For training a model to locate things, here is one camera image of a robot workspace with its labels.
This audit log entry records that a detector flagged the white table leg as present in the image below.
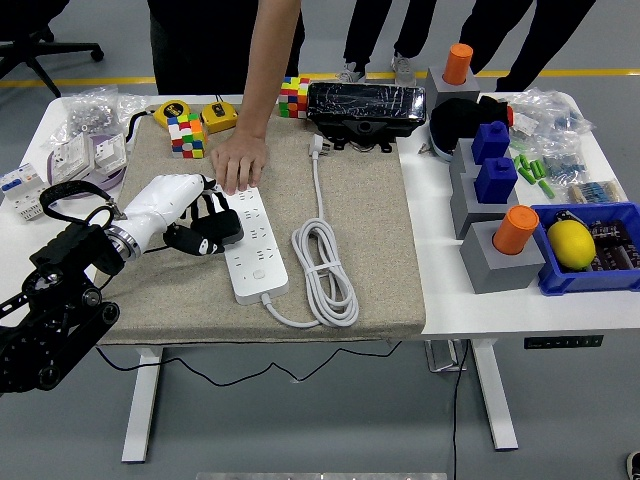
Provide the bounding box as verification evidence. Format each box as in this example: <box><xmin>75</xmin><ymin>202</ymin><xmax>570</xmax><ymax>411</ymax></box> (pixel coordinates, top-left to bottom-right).
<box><xmin>469</xmin><ymin>338</ymin><xmax>520</xmax><ymax>452</ymax></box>
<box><xmin>121</xmin><ymin>344</ymin><xmax>166</xmax><ymax>464</ymax></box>

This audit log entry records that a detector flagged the person's left hand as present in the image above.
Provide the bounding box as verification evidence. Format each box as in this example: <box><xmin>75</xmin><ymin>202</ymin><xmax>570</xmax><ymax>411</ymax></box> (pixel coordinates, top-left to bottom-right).
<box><xmin>209</xmin><ymin>128</ymin><xmax>269</xmax><ymax>197</ymax></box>

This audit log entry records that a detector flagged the blue plastic bin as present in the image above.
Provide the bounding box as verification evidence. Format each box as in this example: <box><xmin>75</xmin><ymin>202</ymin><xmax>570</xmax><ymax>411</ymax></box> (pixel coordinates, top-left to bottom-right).
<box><xmin>529</xmin><ymin>201</ymin><xmax>640</xmax><ymax>297</ymax></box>

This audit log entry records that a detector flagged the small white socket plate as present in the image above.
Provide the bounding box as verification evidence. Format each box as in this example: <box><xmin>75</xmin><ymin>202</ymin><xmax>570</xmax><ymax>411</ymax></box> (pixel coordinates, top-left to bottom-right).
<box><xmin>92</xmin><ymin>133</ymin><xmax>129</xmax><ymax>174</ymax></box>

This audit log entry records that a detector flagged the white blue rounded base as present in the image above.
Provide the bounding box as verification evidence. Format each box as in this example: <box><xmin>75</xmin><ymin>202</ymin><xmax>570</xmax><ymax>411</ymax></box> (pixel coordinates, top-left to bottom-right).
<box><xmin>430</xmin><ymin>134</ymin><xmax>459</xmax><ymax>164</ymax></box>

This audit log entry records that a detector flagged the white circuit breaker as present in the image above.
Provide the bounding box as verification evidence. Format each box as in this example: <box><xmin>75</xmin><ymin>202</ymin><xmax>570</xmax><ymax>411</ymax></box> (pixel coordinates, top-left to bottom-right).
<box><xmin>0</xmin><ymin>162</ymin><xmax>59</xmax><ymax>222</ymax></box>

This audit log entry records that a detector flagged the grey block with round hole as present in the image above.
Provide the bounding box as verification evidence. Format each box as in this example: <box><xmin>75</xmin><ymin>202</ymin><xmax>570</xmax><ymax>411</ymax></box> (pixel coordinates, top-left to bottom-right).
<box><xmin>459</xmin><ymin>219</ymin><xmax>547</xmax><ymax>295</ymax></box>
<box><xmin>424</xmin><ymin>66</ymin><xmax>481</xmax><ymax>109</ymax></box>

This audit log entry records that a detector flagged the white power cable with plug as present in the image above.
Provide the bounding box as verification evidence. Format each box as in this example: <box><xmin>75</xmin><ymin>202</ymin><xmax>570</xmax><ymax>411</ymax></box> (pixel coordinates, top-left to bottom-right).
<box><xmin>260</xmin><ymin>132</ymin><xmax>361</xmax><ymax>330</ymax></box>

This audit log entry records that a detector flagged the square yellow tape measure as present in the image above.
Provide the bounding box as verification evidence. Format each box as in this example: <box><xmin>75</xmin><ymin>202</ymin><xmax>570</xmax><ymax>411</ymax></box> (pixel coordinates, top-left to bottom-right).
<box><xmin>200</xmin><ymin>92</ymin><xmax>239</xmax><ymax>135</ymax></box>

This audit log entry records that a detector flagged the grey-brown mat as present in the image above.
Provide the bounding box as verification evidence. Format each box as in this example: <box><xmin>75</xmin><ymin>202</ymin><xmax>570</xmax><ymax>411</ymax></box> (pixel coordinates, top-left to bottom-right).
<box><xmin>91</xmin><ymin>102</ymin><xmax>427</xmax><ymax>347</ymax></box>

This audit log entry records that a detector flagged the bag of striped resistors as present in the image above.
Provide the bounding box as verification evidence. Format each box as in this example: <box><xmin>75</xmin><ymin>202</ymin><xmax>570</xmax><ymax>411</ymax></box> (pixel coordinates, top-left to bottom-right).
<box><xmin>567</xmin><ymin>179</ymin><xmax>626</xmax><ymax>204</ymax></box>

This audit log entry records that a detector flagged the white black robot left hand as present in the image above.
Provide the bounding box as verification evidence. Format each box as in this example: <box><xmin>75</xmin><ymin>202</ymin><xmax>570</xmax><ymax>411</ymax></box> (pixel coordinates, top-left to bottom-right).
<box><xmin>121</xmin><ymin>172</ymin><xmax>227</xmax><ymax>257</ymax></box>

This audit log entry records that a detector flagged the multicolour puzzle cube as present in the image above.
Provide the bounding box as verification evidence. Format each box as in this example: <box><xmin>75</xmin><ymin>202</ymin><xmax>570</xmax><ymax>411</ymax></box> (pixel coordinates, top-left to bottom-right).
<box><xmin>167</xmin><ymin>113</ymin><xmax>208</xmax><ymax>160</ymax></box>
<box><xmin>277</xmin><ymin>75</ymin><xmax>312</xmax><ymax>120</ymax></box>

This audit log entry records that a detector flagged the round yellow tape measure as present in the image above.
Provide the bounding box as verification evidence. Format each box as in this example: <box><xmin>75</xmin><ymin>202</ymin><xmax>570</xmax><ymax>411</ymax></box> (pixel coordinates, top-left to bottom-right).
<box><xmin>123</xmin><ymin>98</ymin><xmax>194</xmax><ymax>152</ymax></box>

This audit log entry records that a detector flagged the clear bag of nuts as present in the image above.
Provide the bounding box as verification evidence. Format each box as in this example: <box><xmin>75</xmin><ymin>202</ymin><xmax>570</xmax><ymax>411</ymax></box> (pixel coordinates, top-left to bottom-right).
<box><xmin>42</xmin><ymin>84</ymin><xmax>151</xmax><ymax>151</ymax></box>

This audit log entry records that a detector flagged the yellow lemon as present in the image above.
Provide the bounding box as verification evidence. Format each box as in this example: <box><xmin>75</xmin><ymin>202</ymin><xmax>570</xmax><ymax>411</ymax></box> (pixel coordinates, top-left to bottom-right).
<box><xmin>546</xmin><ymin>219</ymin><xmax>597</xmax><ymax>273</ymax></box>

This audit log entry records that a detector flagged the thin black plug cord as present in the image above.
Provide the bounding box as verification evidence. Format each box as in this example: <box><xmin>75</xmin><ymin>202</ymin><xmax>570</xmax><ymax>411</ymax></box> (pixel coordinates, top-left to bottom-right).
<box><xmin>93</xmin><ymin>340</ymin><xmax>403</xmax><ymax>388</ymax></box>

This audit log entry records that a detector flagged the black office chair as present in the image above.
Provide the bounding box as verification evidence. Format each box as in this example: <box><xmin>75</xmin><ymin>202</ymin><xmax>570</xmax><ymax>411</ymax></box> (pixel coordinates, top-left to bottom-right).
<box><xmin>0</xmin><ymin>0</ymin><xmax>105</xmax><ymax>99</ymax></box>

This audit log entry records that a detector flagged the large white socket plate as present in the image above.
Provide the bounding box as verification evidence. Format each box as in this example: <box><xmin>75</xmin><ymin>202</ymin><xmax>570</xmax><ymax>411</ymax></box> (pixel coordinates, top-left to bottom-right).
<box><xmin>51</xmin><ymin>132</ymin><xmax>97</xmax><ymax>189</ymax></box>

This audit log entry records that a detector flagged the orange cylinder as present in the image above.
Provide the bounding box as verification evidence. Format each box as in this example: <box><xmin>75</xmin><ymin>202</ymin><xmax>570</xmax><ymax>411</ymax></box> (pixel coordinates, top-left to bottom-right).
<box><xmin>443</xmin><ymin>43</ymin><xmax>475</xmax><ymax>86</ymax></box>
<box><xmin>492</xmin><ymin>204</ymin><xmax>540</xmax><ymax>256</ymax></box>

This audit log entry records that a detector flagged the white power strip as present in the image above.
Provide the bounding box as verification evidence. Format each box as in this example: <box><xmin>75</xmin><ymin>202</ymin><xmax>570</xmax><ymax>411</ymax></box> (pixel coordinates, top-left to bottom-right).
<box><xmin>214</xmin><ymin>185</ymin><xmax>291</xmax><ymax>307</ymax></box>

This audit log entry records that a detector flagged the black hanging cable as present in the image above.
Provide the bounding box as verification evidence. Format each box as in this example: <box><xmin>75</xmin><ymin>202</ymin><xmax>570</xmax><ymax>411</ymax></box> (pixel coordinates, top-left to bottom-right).
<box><xmin>451</xmin><ymin>339</ymin><xmax>471</xmax><ymax>480</ymax></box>

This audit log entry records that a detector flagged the blue block with knob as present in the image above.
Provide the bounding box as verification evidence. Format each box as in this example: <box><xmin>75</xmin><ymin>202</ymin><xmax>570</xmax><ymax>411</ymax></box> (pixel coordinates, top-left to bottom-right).
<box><xmin>473</xmin><ymin>156</ymin><xmax>519</xmax><ymax>204</ymax></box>
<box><xmin>471</xmin><ymin>120</ymin><xmax>511</xmax><ymax>166</ymax></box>

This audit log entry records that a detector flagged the black film-wrapped device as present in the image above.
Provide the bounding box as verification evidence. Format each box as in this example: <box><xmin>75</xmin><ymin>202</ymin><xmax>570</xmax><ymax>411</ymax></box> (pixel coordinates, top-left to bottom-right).
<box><xmin>305</xmin><ymin>81</ymin><xmax>429</xmax><ymax>154</ymax></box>

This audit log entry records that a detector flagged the black table control panel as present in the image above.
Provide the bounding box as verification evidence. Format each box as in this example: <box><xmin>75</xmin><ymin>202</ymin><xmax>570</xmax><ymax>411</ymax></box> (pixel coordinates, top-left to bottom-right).
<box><xmin>523</xmin><ymin>334</ymin><xmax>605</xmax><ymax>350</ymax></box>

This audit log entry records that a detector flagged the plain grey block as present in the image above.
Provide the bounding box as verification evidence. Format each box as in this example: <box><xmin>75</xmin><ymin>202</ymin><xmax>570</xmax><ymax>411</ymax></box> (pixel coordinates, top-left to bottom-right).
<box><xmin>449</xmin><ymin>172</ymin><xmax>521</xmax><ymax>240</ymax></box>

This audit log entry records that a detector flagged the black cloth bundle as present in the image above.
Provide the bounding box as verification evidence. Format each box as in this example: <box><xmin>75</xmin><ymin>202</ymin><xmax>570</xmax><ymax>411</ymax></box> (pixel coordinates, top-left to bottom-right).
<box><xmin>429</xmin><ymin>94</ymin><xmax>511</xmax><ymax>151</ymax></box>

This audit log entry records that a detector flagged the large clear parts bag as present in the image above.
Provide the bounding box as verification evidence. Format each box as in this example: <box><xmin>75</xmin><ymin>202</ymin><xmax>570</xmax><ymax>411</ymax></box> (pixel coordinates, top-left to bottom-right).
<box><xmin>499</xmin><ymin>87</ymin><xmax>599</xmax><ymax>151</ymax></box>

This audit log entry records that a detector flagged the dark brown capacitor pile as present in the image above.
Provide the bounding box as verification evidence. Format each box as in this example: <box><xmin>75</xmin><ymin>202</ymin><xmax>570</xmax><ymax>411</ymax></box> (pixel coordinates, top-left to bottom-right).
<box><xmin>587</xmin><ymin>218</ymin><xmax>640</xmax><ymax>272</ymax></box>

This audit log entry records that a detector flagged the person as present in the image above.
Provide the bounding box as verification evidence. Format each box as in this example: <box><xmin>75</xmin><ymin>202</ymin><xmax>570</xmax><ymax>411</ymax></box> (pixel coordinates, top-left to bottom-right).
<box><xmin>337</xmin><ymin>0</ymin><xmax>439</xmax><ymax>87</ymax></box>
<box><xmin>458</xmin><ymin>0</ymin><xmax>599</xmax><ymax>94</ymax></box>
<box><xmin>146</xmin><ymin>0</ymin><xmax>306</xmax><ymax>96</ymax></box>

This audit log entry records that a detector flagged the bag of blue components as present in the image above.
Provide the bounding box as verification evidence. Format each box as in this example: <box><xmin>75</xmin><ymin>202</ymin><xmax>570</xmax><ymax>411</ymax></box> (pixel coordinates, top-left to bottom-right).
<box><xmin>542</xmin><ymin>144</ymin><xmax>589</xmax><ymax>184</ymax></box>

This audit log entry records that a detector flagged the black plug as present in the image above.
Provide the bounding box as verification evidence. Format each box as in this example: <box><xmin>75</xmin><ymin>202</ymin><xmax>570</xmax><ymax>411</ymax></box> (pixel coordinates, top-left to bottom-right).
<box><xmin>192</xmin><ymin>208</ymin><xmax>246</xmax><ymax>247</ymax></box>

